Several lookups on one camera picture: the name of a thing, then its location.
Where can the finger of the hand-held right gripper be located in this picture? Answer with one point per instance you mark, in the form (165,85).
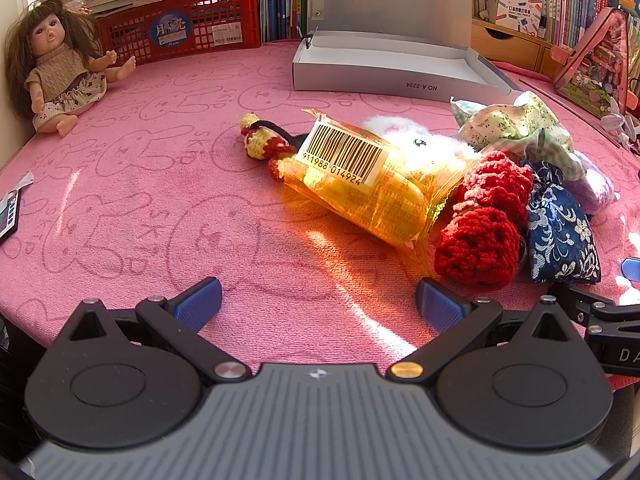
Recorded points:
(633,269)
(590,305)

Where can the white fluffy hair band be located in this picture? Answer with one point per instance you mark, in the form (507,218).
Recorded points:
(400,137)

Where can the pink rabbit-print towel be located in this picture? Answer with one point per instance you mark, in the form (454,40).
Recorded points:
(150,210)

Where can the black remote control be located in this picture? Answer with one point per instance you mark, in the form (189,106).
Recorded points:
(9,217)

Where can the green patterned cloth pouch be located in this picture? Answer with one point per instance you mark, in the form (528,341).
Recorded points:
(505,120)

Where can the row of blue books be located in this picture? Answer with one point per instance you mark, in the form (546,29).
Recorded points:
(280,0)

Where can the purple fluffy scrunchie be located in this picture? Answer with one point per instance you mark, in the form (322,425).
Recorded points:
(597,190)

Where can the white paper scrap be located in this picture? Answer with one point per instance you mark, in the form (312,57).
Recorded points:
(22,181)

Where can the colourful picture package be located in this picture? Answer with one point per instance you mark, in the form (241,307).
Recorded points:
(600,75)

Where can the red plastic basket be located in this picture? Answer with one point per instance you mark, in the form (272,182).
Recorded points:
(210,15)

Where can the white box with colourful print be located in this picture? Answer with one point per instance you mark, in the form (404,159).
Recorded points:
(520,10)

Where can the blue floral fabric pouch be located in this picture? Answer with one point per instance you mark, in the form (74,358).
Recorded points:
(560,230)

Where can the red crocheted scrunchie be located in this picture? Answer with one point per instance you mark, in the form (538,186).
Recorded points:
(480,240)

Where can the row of colourful books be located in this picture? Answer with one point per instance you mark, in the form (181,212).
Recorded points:
(570,5)

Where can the grey cardboard box with lid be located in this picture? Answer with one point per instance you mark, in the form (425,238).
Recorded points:
(380,75)

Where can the white ribbon bow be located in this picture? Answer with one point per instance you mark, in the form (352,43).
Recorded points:
(620,127)

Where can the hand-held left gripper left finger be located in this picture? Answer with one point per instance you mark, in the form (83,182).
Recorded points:
(200,304)

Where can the wooden drawer organizer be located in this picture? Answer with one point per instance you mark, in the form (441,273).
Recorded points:
(505,47)

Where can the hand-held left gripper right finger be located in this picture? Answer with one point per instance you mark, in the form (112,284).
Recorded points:
(440,306)

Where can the brown-haired baby doll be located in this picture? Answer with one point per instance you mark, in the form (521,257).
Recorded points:
(55,75)

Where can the yellow mesh bag with barcode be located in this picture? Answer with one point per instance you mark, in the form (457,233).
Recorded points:
(350,195)

